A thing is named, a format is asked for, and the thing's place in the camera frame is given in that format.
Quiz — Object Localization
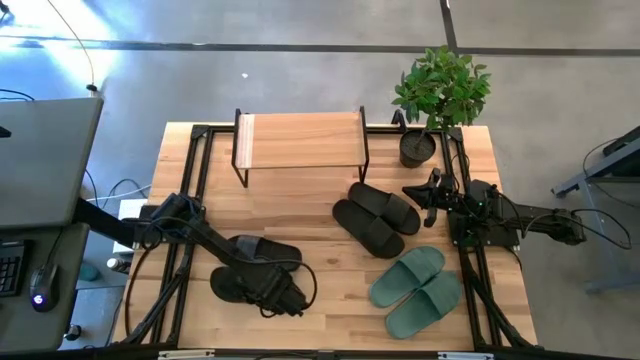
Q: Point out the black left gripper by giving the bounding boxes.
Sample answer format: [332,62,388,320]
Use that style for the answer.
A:
[244,269,309,319]

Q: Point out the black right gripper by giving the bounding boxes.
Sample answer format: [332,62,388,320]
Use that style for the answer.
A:
[401,167,464,229]

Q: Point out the black slide sandal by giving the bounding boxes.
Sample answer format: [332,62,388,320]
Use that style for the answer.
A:
[347,181,423,237]
[208,264,261,305]
[227,233,304,274]
[331,198,407,260]

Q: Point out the green slide sandal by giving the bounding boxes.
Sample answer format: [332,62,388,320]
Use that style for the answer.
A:
[384,270,464,341]
[368,245,447,309]

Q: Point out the wooden shelf black metal legs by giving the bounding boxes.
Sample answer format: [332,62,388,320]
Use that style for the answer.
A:
[230,106,371,190]

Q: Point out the black plant pot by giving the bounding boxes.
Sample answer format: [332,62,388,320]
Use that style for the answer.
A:
[398,128,438,169]

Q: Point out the green leafy small tree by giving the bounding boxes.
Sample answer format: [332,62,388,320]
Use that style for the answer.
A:
[390,44,493,139]

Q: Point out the small clear bottle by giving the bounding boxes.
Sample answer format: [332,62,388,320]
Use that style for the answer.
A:
[106,256,132,275]

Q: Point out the white box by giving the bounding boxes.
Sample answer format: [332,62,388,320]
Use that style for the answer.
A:
[112,198,149,255]

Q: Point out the black bar under desk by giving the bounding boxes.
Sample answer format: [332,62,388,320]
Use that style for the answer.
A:
[73,198,139,247]

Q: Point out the black computer mouse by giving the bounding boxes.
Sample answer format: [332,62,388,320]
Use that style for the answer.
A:
[28,263,60,314]

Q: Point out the grey desk surface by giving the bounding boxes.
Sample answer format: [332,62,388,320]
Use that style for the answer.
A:
[0,97,105,231]
[0,222,91,354]

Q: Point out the black keyboard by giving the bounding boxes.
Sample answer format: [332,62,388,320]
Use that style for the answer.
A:
[0,239,29,299]

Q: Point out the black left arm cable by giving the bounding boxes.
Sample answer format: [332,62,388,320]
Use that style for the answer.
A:
[252,257,319,319]

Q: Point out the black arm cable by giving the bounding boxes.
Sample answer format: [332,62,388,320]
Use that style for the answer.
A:
[569,207,634,251]
[252,257,319,319]

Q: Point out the white frame bracket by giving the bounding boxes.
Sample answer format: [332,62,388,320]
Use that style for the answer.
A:
[158,349,216,360]
[438,351,494,360]

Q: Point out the dark cable beside frame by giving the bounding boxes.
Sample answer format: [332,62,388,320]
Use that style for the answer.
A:
[123,239,156,339]

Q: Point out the black cable on desk frame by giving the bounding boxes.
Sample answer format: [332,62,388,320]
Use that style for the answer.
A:
[582,137,621,176]

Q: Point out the grey desk frame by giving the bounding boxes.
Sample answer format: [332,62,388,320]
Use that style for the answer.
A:
[551,124,640,296]

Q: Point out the black aluminium table frame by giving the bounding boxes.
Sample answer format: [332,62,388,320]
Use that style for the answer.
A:
[112,122,640,360]

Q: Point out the white floor cable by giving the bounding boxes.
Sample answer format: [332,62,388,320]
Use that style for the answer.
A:
[87,184,151,204]

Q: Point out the black floor cable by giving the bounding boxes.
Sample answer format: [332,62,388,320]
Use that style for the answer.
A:
[82,169,151,211]

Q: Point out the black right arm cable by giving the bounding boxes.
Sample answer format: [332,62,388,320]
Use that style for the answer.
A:
[569,207,634,251]

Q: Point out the thin cable with plug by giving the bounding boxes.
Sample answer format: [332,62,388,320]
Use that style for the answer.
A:
[47,0,99,94]

